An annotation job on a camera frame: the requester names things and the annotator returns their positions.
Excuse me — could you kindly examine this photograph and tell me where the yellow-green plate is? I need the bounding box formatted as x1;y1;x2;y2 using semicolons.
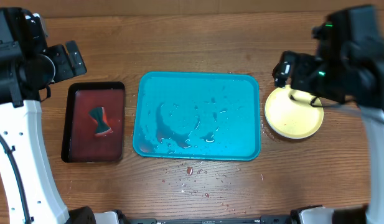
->
265;85;324;139

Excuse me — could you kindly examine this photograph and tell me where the orange and green sponge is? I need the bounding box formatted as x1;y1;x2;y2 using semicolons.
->
88;107;113;137

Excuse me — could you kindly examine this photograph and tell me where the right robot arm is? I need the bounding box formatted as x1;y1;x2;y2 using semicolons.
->
273;5;384;223

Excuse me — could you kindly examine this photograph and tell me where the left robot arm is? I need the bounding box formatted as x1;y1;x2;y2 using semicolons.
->
0;7;126;224

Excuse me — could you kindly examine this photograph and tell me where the black tray with red water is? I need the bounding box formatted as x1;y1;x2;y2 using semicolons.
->
61;82;125;163

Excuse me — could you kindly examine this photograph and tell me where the teal plastic tray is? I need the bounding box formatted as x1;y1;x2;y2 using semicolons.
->
133;72;261;161

